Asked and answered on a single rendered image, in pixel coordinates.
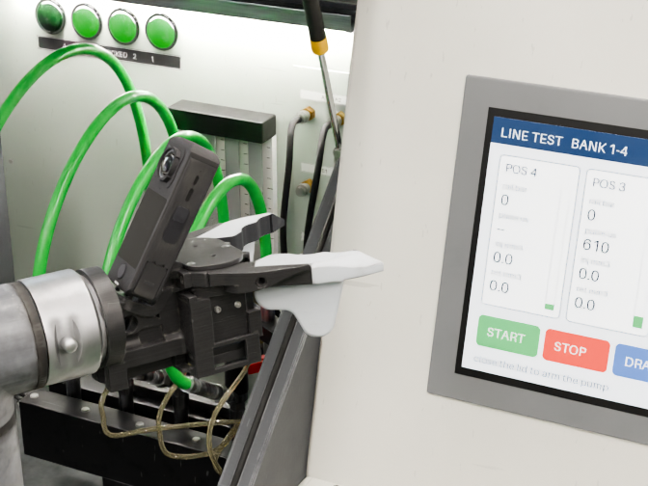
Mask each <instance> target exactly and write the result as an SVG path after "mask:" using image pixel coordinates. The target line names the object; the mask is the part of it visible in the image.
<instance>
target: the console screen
mask: <svg viewBox="0 0 648 486"><path fill-rule="evenodd" d="M427 392H429V393H432V394H436V395H440V396H444V397H448V398H452V399H456V400H461V401H465V402H469V403H472V404H476V405H481V406H485V407H489V408H493V409H497V410H502V411H505V412H509V413H513V414H517V415H521V416H526V417H530V418H534V419H541V420H545V421H549V422H553V423H557V424H561V425H566V426H570V427H574V428H578V429H581V430H586V431H590V432H594V433H598V434H602V435H607V436H611V437H614V438H618V439H622V440H626V441H631V442H635V443H639V444H643V445H647V446H648V99H645V98H638V97H631V96H624V95H617V94H604V93H597V92H590V91H583V90H576V89H569V88H562V87H556V86H548V85H541V84H534V83H528V82H521V81H514V80H506V79H499V78H493V77H486V76H479V75H471V74H468V75H467V76H466V82H465V90H464V97H463V105H462V113H461V120H460V128H459V136H458V144H457V151H456V159H455V167H454V175H453V182H452V190H451V198H450V206H449V213H448V221H447V229H446V237H445V251H444V259H443V267H442V275H441V282H440V290H439V298H438V306H437V313H436V321H435V329H434V336H433V344H432V352H431V360H430V367H429V375H428V383H427Z"/></svg>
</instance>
